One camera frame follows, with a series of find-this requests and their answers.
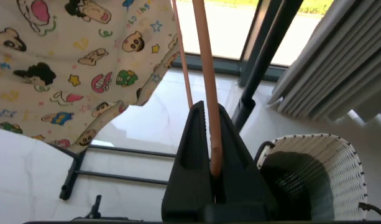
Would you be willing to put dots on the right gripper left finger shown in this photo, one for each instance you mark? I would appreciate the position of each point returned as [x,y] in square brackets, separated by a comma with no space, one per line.
[190,193]

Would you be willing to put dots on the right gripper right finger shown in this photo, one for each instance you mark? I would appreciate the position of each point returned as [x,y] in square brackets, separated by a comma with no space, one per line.
[249,193]

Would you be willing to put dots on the pink clothes hanger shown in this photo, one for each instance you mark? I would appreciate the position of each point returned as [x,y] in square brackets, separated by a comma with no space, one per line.
[209,77]

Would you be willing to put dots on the cream printed garment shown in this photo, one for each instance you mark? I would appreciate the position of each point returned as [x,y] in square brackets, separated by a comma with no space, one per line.
[69,62]

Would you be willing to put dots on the white laundry basket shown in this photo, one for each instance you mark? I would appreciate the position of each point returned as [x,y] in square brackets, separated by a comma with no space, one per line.
[342,168]

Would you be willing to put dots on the black clothes rack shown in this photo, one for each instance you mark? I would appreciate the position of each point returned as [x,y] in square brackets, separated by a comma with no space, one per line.
[268,46]

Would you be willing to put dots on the grey curtain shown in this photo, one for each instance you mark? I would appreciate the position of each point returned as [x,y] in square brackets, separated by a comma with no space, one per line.
[339,62]

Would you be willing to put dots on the window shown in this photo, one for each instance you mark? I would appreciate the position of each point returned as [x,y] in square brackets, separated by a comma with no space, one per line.
[227,31]

